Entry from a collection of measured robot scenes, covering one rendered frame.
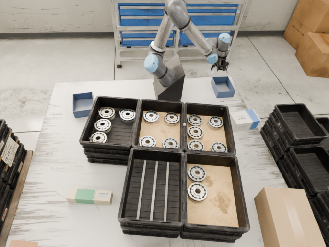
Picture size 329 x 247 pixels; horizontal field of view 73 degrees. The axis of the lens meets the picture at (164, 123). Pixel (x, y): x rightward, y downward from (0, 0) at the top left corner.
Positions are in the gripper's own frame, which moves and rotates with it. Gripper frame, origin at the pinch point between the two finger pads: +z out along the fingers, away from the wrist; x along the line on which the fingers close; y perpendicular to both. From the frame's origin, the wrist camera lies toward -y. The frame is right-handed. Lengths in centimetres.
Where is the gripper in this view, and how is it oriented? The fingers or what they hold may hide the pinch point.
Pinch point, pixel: (218, 74)
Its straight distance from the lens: 192.6
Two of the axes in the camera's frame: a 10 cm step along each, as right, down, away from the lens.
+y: 1.0, 7.6, -6.4
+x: 9.9, -1.2, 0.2
